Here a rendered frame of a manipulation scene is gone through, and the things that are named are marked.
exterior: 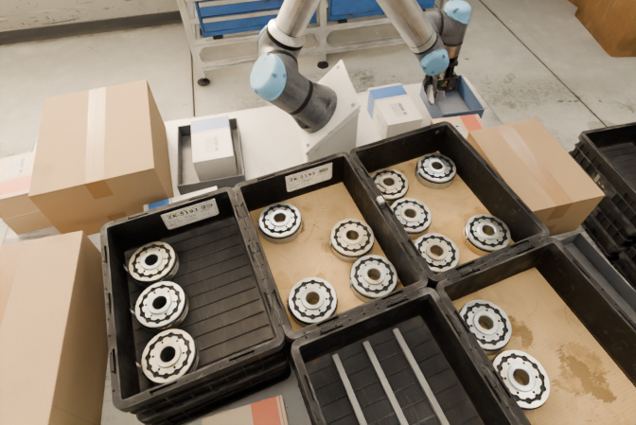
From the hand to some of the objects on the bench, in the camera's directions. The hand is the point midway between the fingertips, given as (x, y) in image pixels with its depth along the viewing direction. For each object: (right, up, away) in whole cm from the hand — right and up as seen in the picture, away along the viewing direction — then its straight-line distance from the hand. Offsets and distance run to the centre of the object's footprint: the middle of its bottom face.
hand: (432, 99), depth 144 cm
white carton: (-76, -43, -28) cm, 91 cm away
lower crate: (-66, -63, -45) cm, 102 cm away
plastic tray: (-75, -22, -10) cm, 78 cm away
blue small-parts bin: (+7, -2, +5) cm, 9 cm away
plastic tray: (+25, -58, -42) cm, 76 cm away
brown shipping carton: (+18, -34, -21) cm, 44 cm away
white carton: (-73, -20, -9) cm, 77 cm away
